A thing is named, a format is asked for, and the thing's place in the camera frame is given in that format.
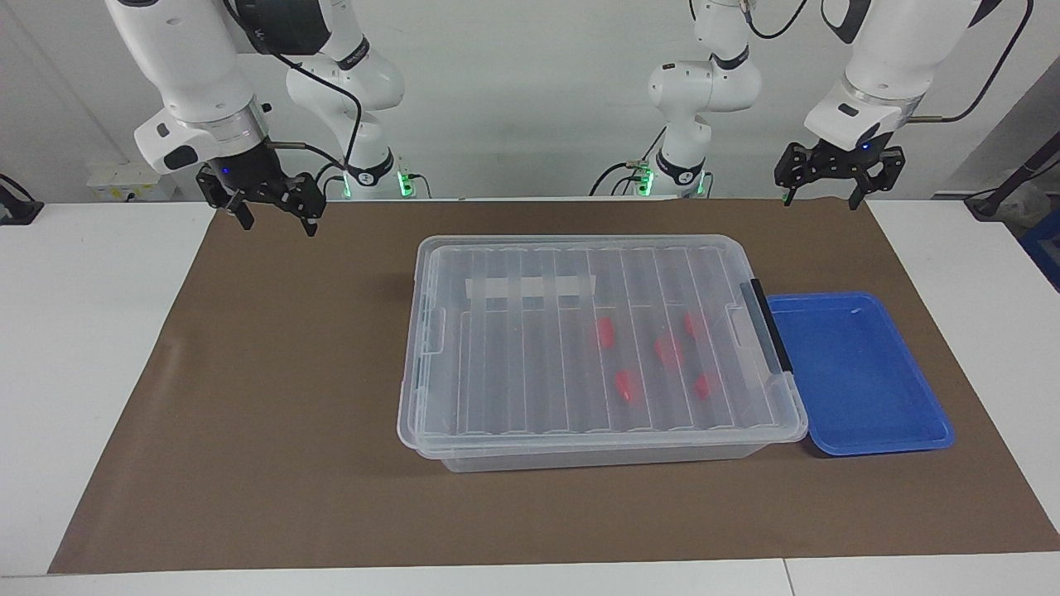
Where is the clear ribbed plastic lid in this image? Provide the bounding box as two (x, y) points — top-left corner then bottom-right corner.
(397, 234), (809, 458)

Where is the black box latch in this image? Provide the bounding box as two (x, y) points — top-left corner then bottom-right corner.
(750, 279), (794, 376)

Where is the blue plastic tray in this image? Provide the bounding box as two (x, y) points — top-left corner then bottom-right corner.
(766, 291), (956, 458)

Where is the clear plastic storage box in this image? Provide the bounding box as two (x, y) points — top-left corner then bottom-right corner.
(399, 236), (809, 474)

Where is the black stand leg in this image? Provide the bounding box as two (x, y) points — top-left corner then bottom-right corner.
(965, 132), (1060, 222)

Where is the blue crate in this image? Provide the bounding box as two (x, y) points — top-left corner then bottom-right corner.
(1019, 207), (1060, 292)

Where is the brown table mat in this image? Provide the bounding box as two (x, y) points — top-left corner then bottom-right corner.
(48, 197), (1060, 574)

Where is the black clamp device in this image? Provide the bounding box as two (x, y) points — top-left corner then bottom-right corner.
(0, 172), (45, 226)

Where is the white wall socket strip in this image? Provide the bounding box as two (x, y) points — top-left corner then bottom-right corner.
(86, 161), (163, 202)

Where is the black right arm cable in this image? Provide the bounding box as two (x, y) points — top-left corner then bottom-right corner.
(269, 50), (365, 171)

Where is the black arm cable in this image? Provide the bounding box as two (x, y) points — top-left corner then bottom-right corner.
(741, 0), (1036, 125)
(269, 50), (365, 171)

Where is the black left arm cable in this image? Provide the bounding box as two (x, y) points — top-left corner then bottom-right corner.
(741, 0), (1036, 125)

